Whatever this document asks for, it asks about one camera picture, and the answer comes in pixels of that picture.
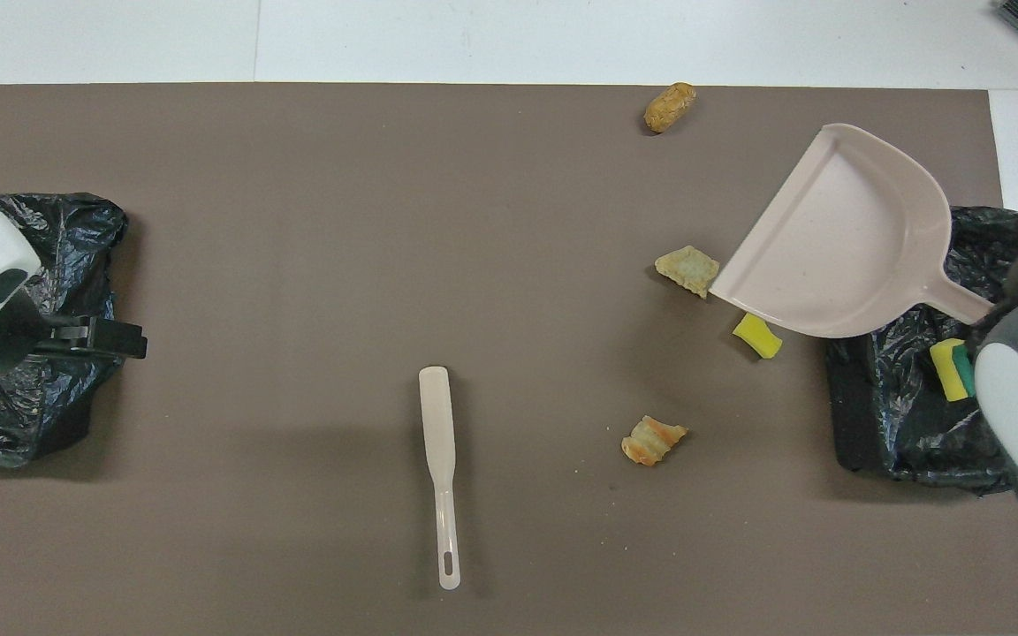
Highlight pale greenish beige sponge piece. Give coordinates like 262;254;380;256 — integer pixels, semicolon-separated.
654;245;721;299

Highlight notched yellow sponge piece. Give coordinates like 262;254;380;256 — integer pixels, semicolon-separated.
930;337;977;404

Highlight orange striped sponge piece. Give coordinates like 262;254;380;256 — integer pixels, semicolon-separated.
620;415;688;467

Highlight beige hand brush black bristles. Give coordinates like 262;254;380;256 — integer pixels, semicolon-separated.
418;366;462;591

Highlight brown table mat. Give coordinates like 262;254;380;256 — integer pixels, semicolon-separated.
0;84;1018;636

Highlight beige plastic dustpan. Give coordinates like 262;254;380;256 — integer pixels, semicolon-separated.
709;123;998;340

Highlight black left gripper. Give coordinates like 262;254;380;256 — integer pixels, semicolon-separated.
30;320;148;360

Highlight black bag lined bin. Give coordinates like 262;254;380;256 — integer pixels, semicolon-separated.
824;205;1018;496
0;193;130;469

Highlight brown oval sponge piece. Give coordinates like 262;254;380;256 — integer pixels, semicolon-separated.
644;82;698;135

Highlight yellow wedge sponge piece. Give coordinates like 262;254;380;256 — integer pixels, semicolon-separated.
732;314;784;360

